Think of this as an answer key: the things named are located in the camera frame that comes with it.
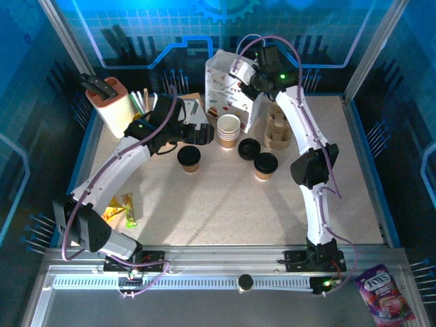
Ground stack of paper cups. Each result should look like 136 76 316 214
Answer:
217 114 242 150

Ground white printed paper gift bag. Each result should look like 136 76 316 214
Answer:
204 33 270 134

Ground white napkins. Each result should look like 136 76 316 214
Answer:
193 100 209 125

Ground cardboard box of napkins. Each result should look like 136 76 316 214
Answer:
176 91 215 137

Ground cardboard cup carrier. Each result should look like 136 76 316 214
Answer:
264 104 294 151

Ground cream knife block orange top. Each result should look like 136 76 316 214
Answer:
84 76 138 139

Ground orange green snack stick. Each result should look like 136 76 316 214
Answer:
121 192 138 228

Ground yellow snack packet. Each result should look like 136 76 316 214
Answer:
102 196 126 222

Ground small circuit board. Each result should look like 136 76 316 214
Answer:
311 276 341 296
117 268 144 283

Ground black round knob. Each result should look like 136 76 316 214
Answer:
237 273 255 294

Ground purple Fox's candy bag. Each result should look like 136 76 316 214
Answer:
353 263 416 324

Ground black knife handle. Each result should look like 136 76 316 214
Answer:
80 73 103 90
87 80 116 102

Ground aluminium frame post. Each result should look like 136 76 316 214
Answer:
343 0 409 99
36 0 95 78

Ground aluminium front rail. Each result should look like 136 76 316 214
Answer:
46 244 406 266

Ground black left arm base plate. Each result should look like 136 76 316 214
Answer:
103 250 165 273

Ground white slotted cable duct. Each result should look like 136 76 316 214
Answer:
52 275 314 291

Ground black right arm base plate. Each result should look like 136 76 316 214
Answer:
284 249 347 273

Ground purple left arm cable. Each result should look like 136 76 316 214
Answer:
61 84 180 296

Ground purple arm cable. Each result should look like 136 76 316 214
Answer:
233 33 358 297
61 84 180 296

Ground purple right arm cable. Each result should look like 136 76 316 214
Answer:
233 33 358 297

